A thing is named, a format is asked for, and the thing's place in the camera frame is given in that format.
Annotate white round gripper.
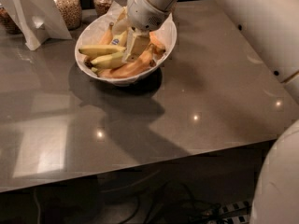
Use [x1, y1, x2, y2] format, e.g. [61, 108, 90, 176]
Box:
[112, 0, 172, 63]

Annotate long yellow banana with sticker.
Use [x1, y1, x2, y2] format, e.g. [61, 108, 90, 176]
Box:
[91, 51, 124, 69]

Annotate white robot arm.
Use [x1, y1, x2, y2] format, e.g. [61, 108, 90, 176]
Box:
[116, 0, 299, 224]

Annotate yellow-green banana with sticker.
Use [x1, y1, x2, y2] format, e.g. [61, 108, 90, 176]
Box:
[111, 31, 128, 47]

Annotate small orange banana back left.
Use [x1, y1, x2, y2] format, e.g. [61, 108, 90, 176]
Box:
[99, 22, 114, 45]

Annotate white bowl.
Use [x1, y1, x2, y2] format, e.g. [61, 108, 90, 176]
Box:
[75, 2, 177, 87]

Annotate orange ripe banana front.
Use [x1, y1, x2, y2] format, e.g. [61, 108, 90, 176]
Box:
[97, 44, 155, 78]

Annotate orange banana back right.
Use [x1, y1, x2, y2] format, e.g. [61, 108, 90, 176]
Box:
[149, 32, 165, 55]

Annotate yellow banana left front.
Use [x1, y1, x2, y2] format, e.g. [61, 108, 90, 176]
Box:
[78, 44, 126, 57]

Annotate glass jar of dark grains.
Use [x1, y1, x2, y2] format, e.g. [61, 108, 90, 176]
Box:
[93, 0, 112, 17]

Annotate glass jar of nuts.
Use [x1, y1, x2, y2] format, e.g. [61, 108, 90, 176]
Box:
[53, 0, 82, 30]

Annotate white paper napkin holder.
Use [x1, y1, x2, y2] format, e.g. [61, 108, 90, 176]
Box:
[0, 0, 71, 50]

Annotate glass jar far left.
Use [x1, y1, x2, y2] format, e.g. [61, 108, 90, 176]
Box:
[0, 4, 21, 35]

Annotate black white checkered strip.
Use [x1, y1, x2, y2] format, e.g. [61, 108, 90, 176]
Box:
[207, 200, 251, 224]

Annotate black cables on floor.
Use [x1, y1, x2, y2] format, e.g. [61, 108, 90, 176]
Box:
[118, 179, 232, 224]

